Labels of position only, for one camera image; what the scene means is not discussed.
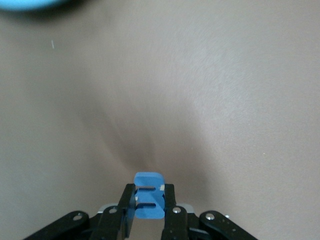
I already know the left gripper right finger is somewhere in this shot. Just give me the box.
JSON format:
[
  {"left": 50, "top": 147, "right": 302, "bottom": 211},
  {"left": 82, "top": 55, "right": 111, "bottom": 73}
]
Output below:
[{"left": 161, "top": 183, "right": 260, "bottom": 240}]

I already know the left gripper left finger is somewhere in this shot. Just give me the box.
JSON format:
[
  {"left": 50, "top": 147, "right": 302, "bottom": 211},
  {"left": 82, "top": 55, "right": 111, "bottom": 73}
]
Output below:
[{"left": 23, "top": 183, "right": 138, "bottom": 240}]

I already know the blue foam letter m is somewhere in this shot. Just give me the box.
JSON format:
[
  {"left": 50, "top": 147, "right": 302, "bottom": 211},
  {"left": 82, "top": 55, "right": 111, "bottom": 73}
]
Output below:
[{"left": 133, "top": 171, "right": 166, "bottom": 220}]

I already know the brown table cover sheet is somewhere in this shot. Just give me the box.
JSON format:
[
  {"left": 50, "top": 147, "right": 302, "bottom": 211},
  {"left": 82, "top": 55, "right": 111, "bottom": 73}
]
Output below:
[{"left": 0, "top": 0, "right": 320, "bottom": 240}]

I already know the blue round plate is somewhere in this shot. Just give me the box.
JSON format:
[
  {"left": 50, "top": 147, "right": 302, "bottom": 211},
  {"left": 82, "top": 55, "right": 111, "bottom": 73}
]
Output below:
[{"left": 0, "top": 0, "right": 83, "bottom": 13}]

